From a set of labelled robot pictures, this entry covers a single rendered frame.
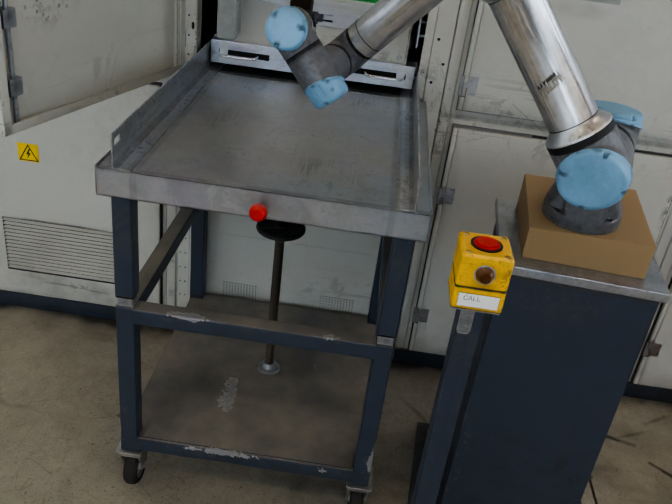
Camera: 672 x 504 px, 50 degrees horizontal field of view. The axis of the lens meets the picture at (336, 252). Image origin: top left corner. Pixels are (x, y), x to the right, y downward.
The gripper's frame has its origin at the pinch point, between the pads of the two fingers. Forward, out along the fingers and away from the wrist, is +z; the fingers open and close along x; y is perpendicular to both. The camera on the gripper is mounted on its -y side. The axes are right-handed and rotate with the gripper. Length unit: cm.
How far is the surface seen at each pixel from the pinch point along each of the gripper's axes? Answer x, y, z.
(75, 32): -47.4, 8.8, -11.8
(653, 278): 75, 40, -34
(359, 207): 17, 31, -42
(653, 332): 108, 79, 33
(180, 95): -27.9, 21.3, 1.4
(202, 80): -26.3, 19.1, 15.7
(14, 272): -87, 87, 36
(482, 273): 37, 32, -66
